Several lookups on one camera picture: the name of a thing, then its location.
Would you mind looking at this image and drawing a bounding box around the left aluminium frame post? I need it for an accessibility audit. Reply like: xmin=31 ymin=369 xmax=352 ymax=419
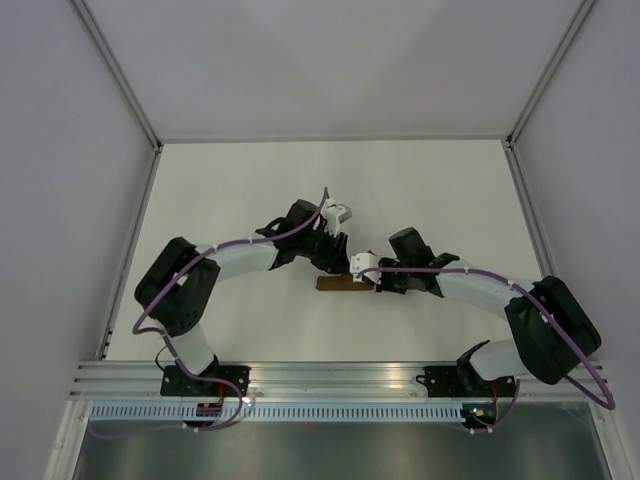
xmin=69 ymin=0 xmax=162 ymax=151

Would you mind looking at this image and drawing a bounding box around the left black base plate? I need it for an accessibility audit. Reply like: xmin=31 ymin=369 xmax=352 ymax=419
xmin=160 ymin=365 xmax=250 ymax=398

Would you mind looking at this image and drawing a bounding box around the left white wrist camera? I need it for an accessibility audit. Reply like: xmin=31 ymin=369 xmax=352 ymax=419
xmin=321 ymin=198 xmax=352 ymax=237

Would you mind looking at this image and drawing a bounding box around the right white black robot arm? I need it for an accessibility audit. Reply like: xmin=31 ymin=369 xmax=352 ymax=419
xmin=376 ymin=227 xmax=602 ymax=395

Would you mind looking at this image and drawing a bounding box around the right aluminium frame post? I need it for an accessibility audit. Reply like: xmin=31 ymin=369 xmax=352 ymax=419
xmin=503 ymin=0 xmax=599 ymax=149

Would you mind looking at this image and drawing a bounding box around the aluminium front rail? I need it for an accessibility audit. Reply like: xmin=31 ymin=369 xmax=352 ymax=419
xmin=68 ymin=360 xmax=614 ymax=401

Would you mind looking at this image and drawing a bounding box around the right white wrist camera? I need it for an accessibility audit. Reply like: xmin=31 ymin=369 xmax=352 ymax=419
xmin=349 ymin=252 xmax=381 ymax=285

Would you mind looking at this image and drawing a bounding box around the white slotted cable duct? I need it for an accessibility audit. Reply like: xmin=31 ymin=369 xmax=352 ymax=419
xmin=90 ymin=401 xmax=465 ymax=423

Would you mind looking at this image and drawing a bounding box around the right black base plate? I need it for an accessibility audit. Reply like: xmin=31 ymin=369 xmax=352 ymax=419
xmin=415 ymin=365 xmax=516 ymax=399

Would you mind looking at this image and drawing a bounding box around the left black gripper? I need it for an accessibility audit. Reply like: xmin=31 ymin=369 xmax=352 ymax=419
xmin=297 ymin=223 xmax=350 ymax=276

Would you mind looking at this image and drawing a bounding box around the aluminium frame post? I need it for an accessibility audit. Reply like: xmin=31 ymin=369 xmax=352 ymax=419
xmin=503 ymin=0 xmax=599 ymax=149
xmin=69 ymin=0 xmax=162 ymax=151

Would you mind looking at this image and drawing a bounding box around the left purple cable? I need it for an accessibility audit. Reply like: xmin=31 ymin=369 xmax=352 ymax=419
xmin=89 ymin=186 xmax=331 ymax=441

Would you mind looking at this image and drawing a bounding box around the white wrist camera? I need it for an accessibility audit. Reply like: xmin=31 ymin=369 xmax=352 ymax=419
xmin=349 ymin=252 xmax=381 ymax=285
xmin=321 ymin=198 xmax=352 ymax=237

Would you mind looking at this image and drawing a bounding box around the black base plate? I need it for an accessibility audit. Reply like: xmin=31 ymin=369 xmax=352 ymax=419
xmin=160 ymin=365 xmax=250 ymax=398
xmin=415 ymin=365 xmax=516 ymax=399

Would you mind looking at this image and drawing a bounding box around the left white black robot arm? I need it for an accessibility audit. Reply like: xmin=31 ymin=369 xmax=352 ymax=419
xmin=133 ymin=195 xmax=352 ymax=396

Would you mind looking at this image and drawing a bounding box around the brown cloth napkin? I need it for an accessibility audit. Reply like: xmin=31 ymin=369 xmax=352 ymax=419
xmin=316 ymin=275 xmax=375 ymax=292

